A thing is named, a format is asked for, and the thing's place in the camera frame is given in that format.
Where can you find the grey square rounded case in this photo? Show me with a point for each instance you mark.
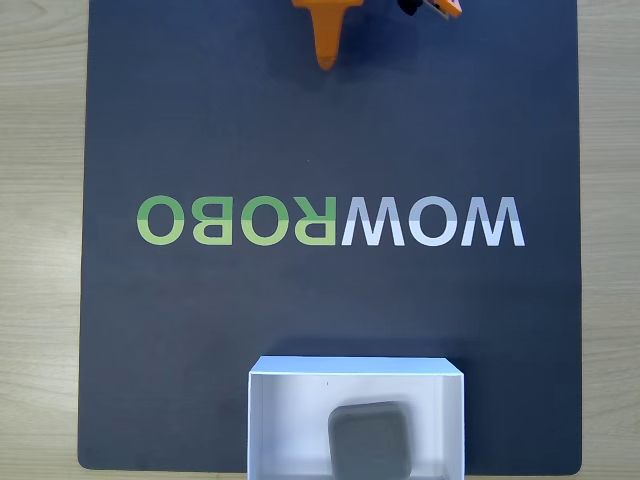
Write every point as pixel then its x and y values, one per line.
pixel 370 440

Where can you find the dark mat with WOWROBO print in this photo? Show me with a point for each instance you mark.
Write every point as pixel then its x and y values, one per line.
pixel 200 310

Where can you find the white open cardboard box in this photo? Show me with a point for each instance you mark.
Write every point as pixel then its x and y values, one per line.
pixel 285 425

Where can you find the orange gripper camera mount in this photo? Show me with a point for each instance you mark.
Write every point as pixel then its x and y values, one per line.
pixel 440 7

